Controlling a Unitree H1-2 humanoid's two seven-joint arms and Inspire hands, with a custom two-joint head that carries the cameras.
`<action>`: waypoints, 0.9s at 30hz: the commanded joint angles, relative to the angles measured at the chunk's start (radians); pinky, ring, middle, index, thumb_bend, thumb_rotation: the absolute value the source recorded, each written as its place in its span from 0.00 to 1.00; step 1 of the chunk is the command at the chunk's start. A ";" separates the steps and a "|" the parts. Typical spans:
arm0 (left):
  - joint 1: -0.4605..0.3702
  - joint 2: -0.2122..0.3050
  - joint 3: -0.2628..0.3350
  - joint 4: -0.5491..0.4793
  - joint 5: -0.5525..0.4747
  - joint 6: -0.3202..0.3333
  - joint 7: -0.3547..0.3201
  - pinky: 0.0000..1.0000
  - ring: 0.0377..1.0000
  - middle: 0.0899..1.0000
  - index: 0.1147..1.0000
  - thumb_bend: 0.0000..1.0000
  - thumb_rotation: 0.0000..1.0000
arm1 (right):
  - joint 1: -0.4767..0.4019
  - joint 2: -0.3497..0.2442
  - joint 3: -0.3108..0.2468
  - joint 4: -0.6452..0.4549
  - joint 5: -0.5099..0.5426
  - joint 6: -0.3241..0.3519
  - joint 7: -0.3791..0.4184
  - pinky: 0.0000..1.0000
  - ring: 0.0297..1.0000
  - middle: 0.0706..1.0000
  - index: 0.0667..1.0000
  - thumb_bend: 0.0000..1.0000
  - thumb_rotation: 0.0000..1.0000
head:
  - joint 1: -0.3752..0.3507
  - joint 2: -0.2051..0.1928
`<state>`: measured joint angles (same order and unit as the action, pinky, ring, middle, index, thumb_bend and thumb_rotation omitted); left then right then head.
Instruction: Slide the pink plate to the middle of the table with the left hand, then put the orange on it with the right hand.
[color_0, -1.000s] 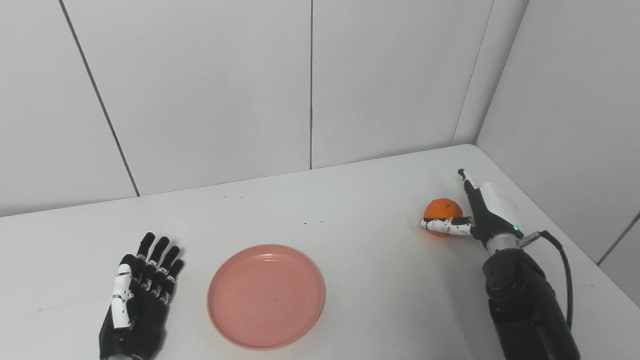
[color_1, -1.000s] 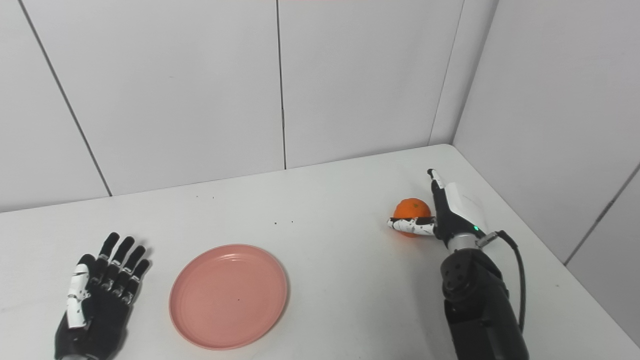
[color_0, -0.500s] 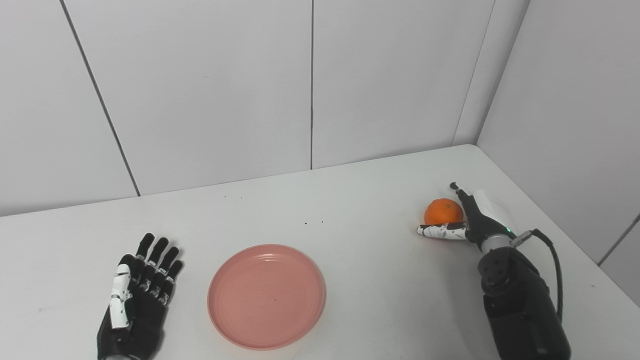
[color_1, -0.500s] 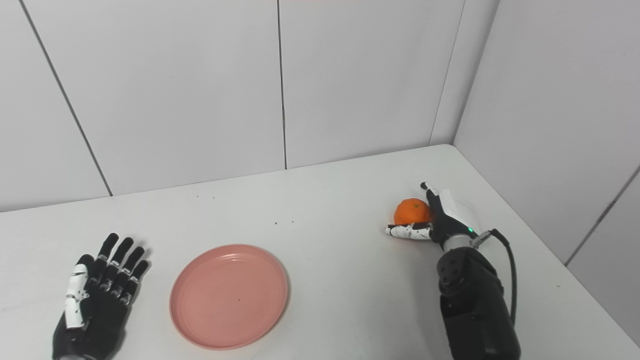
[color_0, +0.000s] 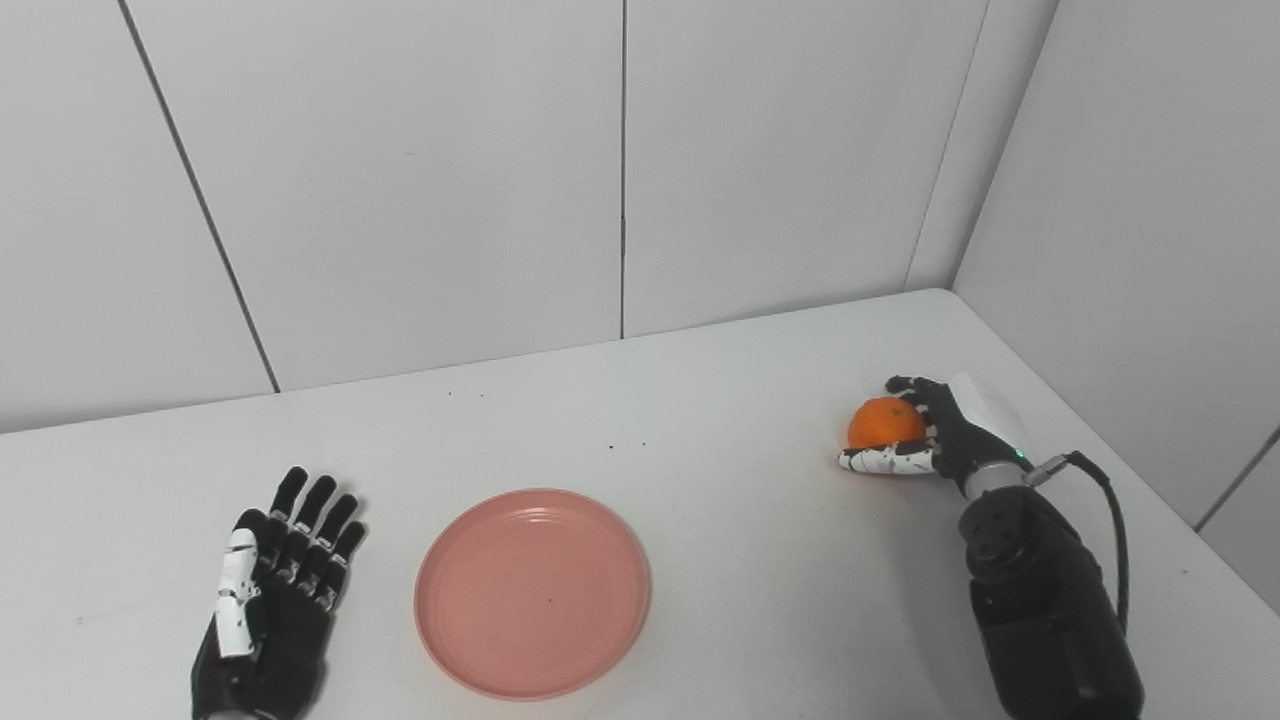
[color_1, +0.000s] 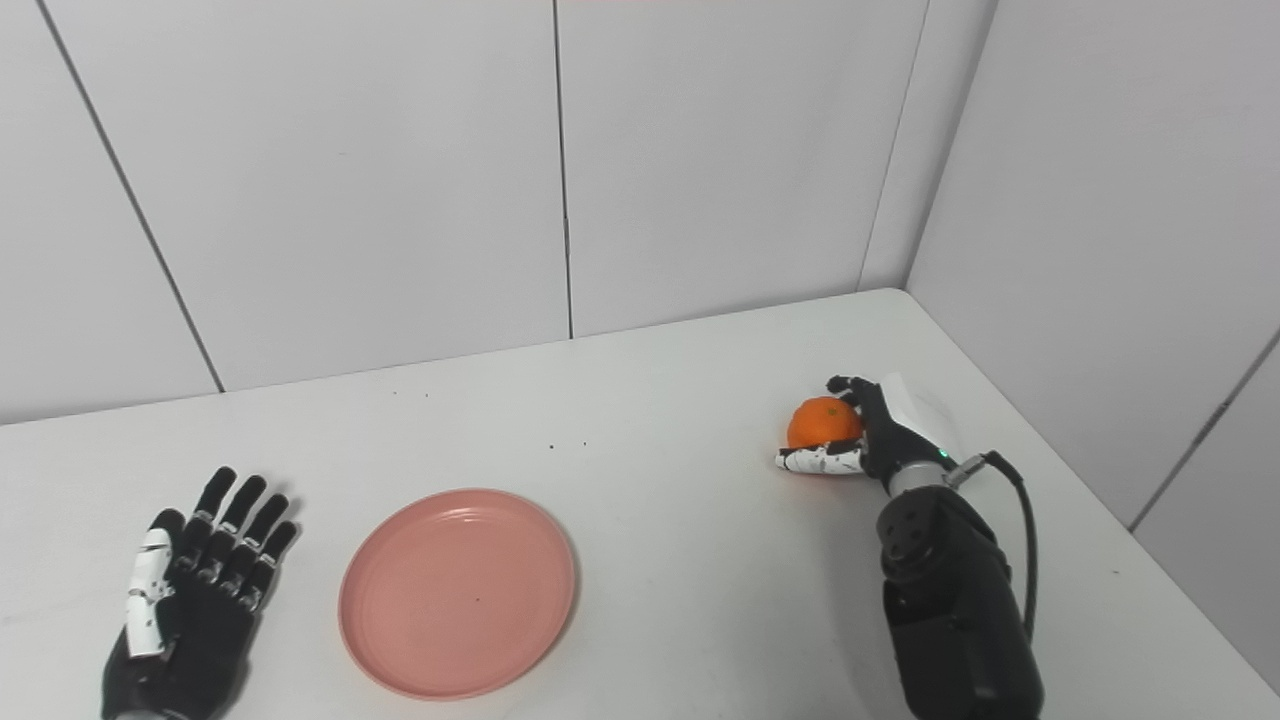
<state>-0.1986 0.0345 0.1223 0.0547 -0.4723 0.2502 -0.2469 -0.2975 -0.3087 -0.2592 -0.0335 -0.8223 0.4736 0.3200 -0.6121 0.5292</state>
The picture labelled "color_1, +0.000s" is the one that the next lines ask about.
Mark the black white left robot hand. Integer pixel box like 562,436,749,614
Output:
100,466,302,720

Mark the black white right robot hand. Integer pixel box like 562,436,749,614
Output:
775,373,967,497

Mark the orange mandarin fruit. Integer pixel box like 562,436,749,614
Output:
786,396,865,452

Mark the pink round plate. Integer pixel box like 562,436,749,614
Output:
337,488,579,702

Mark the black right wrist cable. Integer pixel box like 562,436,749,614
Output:
944,450,1040,643

